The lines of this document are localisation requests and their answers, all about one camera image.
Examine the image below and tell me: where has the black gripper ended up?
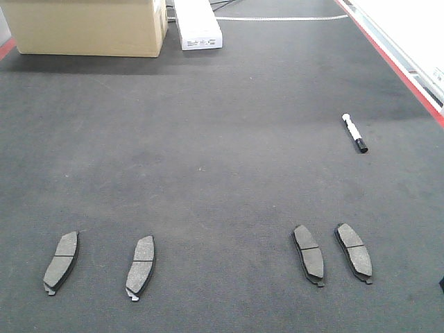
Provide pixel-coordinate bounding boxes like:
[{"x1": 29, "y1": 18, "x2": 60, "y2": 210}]
[{"x1": 439, "y1": 277, "x2": 444, "y2": 292}]

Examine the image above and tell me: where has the brake pad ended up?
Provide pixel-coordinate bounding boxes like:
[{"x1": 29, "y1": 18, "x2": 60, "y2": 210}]
[
  {"x1": 126, "y1": 235, "x2": 155, "y2": 302},
  {"x1": 292, "y1": 225, "x2": 325, "y2": 288},
  {"x1": 43, "y1": 231, "x2": 79, "y2": 296},
  {"x1": 334, "y1": 223, "x2": 373, "y2": 284}
]

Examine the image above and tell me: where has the white black cylindrical tool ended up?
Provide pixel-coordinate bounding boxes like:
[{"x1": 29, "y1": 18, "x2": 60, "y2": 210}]
[{"x1": 342, "y1": 113, "x2": 368, "y2": 153}]

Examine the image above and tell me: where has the white long carton box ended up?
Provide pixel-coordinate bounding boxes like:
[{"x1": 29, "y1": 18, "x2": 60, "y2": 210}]
[{"x1": 173, "y1": 0, "x2": 223, "y2": 51}]

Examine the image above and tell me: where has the brown cardboard box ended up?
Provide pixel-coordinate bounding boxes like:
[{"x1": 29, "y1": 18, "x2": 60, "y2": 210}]
[{"x1": 1, "y1": 1, "x2": 168, "y2": 58}]

